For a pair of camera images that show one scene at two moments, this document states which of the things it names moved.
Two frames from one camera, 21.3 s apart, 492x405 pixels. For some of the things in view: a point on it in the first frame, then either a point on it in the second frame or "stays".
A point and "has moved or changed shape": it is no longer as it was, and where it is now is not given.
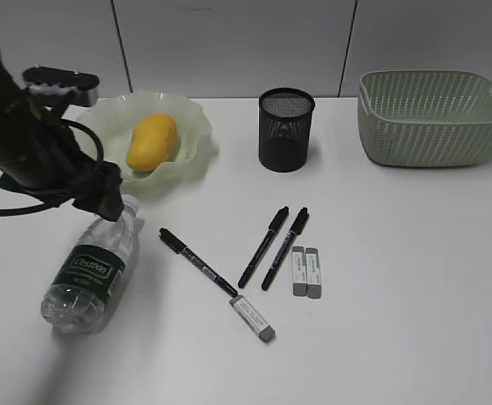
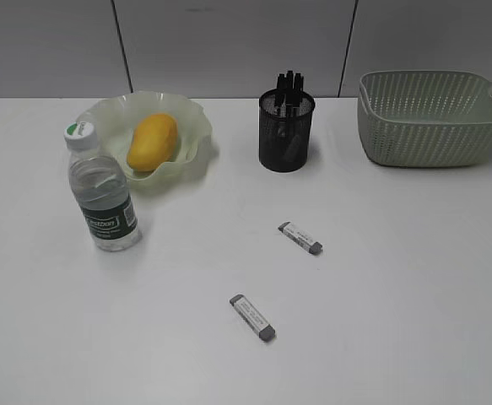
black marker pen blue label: [292, 234] -> [298, 89]
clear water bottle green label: [94, 275] has moved or changed shape
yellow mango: [154, 140] stays
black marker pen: [277, 221] -> [289, 88]
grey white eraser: [264, 331] stays
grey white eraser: [313, 272] -> [300, 239]
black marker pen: [196, 262] -> [282, 92]
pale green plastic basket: [430, 118] stays
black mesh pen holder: [284, 124] stays
